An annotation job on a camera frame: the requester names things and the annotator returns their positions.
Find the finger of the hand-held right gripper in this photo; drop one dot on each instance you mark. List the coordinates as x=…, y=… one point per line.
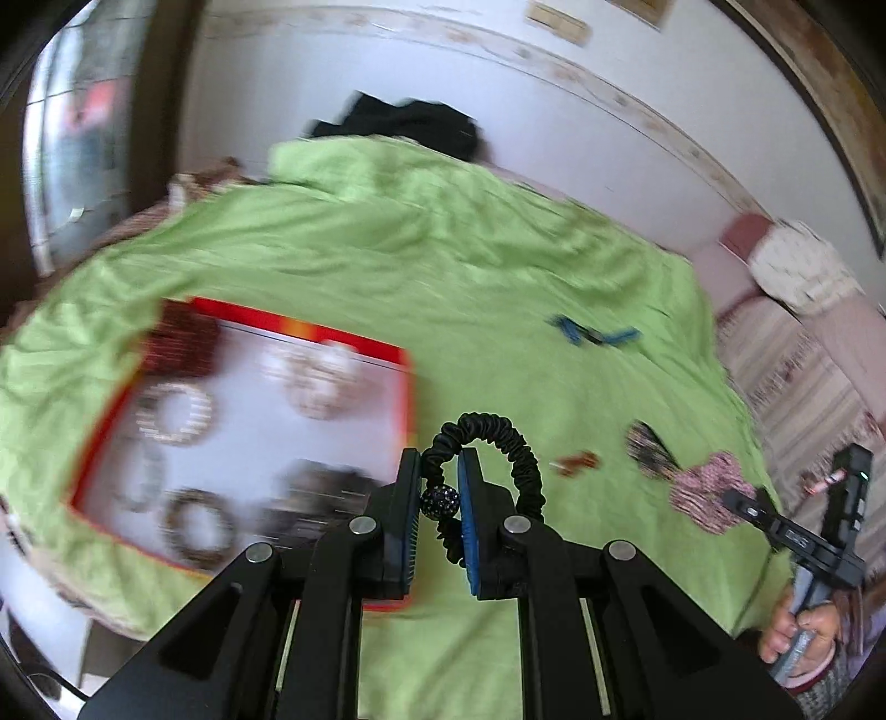
x=751, y=509

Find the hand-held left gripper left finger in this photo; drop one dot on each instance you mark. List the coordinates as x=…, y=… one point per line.
x=405, y=526

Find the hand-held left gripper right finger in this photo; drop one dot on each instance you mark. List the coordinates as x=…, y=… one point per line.
x=471, y=526

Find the red plaid scrunchie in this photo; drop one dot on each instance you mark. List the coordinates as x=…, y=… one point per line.
x=706, y=491

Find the black sheer scrunchie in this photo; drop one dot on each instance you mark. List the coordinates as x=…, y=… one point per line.
x=318, y=495

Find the rhinestone black hair claw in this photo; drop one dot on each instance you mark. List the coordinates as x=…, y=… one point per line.
x=650, y=450

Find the white polka dot scrunchie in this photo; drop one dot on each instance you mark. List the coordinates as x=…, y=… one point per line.
x=318, y=381

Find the red cardboard box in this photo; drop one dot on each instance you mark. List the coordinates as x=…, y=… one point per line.
x=242, y=422

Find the red polka dot scrunchie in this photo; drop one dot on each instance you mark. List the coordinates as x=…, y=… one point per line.
x=180, y=339

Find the person's right hand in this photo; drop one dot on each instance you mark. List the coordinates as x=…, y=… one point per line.
x=824, y=626

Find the striped floral bed sheet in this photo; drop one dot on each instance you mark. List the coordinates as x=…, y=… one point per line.
x=796, y=381

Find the white patterned cloth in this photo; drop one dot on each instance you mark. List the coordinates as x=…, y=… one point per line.
x=803, y=266

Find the blue striped wristwatch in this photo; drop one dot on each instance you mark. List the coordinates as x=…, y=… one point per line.
x=595, y=336

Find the green blanket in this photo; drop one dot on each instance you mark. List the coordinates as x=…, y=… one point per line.
x=484, y=277

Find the pink pillow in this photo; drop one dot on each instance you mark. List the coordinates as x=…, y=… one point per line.
x=744, y=235

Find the black cloth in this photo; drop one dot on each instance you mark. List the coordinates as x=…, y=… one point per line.
x=408, y=121

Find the stained glass window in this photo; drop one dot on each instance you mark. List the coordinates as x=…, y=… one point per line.
x=76, y=138

